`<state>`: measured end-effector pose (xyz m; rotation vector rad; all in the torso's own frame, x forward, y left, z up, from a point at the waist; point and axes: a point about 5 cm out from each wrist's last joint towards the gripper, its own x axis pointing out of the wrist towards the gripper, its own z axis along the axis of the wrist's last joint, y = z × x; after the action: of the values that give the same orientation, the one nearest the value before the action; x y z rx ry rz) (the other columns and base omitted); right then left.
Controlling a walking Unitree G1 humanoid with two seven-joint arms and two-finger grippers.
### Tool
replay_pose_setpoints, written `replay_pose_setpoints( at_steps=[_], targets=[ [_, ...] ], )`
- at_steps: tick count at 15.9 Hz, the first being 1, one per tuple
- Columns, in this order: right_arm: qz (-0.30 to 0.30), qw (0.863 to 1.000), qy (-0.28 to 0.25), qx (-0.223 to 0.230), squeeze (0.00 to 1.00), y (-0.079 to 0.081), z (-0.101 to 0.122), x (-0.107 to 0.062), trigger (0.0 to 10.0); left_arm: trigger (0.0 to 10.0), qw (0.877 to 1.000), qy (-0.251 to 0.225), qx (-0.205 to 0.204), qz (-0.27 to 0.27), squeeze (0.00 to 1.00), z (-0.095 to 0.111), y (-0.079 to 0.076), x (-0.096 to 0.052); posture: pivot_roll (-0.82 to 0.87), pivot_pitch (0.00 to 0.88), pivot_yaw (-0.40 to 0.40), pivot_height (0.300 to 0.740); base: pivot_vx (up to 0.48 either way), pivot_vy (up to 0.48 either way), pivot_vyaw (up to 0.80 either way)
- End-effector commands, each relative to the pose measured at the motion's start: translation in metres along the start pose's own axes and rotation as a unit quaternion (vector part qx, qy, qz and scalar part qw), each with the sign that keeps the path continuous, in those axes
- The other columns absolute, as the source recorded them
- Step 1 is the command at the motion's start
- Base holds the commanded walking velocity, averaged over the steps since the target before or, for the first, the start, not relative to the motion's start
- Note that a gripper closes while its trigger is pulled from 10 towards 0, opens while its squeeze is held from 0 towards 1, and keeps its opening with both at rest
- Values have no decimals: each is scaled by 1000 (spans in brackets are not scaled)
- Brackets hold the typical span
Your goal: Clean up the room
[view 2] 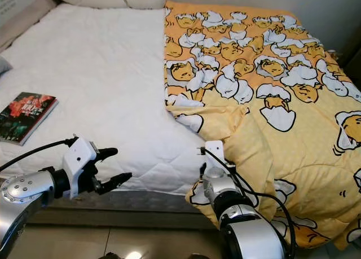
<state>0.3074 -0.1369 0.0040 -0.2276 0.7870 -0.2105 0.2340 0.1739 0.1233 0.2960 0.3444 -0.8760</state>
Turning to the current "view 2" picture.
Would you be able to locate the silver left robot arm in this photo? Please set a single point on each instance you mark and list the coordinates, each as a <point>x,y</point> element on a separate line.
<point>28,205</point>

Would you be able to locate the dark red cover book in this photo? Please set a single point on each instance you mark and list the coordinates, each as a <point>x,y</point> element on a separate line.
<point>28,118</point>

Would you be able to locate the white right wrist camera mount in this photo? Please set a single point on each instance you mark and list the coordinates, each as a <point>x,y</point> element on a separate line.
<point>214,154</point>

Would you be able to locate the white quilted mattress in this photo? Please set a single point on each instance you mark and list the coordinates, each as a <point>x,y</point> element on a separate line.
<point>101,73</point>

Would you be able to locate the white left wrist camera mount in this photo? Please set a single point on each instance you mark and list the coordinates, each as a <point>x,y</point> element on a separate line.
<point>82,157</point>

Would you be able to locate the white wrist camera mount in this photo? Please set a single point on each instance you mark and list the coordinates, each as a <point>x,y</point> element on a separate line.
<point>82,157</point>
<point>214,154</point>

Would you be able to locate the grey bed base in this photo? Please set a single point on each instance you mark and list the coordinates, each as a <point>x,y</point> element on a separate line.
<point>146,208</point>

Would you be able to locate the orange cartoon egg blanket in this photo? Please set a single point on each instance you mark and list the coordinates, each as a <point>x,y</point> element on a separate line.
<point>271,73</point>

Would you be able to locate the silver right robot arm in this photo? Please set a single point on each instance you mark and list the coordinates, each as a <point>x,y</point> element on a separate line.
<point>254,236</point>

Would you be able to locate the grey pillow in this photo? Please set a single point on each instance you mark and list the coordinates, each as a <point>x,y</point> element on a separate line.
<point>4,65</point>

